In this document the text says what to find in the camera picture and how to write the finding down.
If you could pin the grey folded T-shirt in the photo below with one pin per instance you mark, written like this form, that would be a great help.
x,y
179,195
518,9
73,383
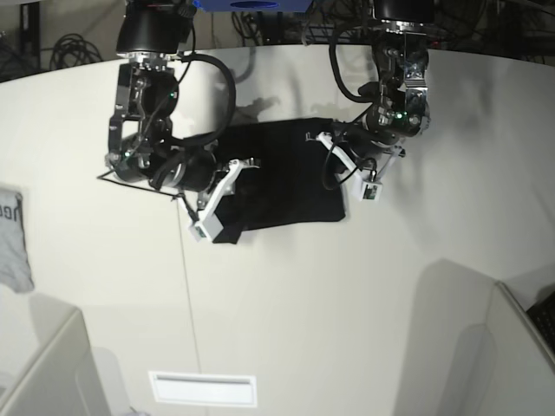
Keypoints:
x,y
15,268

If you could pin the white left partition panel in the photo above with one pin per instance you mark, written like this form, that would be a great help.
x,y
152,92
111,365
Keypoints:
x,y
61,377

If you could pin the white right partition panel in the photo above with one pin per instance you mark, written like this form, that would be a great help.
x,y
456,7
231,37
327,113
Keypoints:
x,y
500,366

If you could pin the white partition panel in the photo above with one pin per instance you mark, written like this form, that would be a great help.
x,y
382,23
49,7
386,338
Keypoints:
x,y
500,366
61,377

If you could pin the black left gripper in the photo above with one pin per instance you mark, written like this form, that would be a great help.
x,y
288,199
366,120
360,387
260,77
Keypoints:
x,y
354,147

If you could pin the black keyboard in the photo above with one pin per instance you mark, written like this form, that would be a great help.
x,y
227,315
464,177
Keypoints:
x,y
542,316

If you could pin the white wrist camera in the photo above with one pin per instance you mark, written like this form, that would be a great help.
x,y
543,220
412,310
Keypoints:
x,y
206,227
366,186

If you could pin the blue box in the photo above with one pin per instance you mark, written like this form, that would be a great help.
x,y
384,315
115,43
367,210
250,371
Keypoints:
x,y
253,5

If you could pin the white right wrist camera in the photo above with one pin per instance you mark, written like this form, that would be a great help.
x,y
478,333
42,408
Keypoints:
x,y
206,227

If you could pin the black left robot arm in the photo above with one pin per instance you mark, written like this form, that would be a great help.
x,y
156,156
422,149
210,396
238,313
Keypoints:
x,y
396,103

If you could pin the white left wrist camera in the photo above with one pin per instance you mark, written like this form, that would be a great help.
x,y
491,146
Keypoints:
x,y
366,186

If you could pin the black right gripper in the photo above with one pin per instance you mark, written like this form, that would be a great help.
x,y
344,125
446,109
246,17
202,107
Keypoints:
x,y
194,169

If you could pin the white label plate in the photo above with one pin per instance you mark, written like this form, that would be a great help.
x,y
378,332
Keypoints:
x,y
204,389

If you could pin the black T-shirt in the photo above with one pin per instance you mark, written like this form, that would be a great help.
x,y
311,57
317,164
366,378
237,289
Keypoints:
x,y
287,188

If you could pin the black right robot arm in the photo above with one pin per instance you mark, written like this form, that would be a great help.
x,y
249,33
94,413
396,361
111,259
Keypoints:
x,y
143,153

